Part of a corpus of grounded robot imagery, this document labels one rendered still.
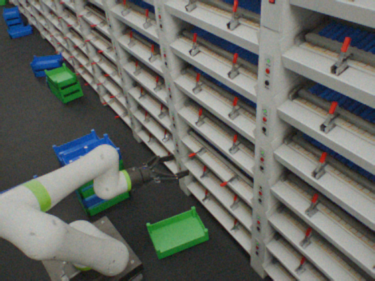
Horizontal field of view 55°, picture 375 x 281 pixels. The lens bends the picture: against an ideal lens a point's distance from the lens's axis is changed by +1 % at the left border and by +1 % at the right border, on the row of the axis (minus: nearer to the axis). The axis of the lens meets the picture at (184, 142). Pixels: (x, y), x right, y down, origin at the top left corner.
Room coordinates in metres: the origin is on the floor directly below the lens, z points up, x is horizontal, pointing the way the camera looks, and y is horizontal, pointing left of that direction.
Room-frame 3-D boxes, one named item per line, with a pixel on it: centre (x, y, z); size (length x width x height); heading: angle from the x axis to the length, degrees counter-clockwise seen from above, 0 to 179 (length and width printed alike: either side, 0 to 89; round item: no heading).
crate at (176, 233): (1.28, 0.10, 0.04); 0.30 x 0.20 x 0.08; 108
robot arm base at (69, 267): (0.89, 0.51, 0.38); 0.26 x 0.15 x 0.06; 126
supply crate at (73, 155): (1.66, 0.56, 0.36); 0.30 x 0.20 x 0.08; 119
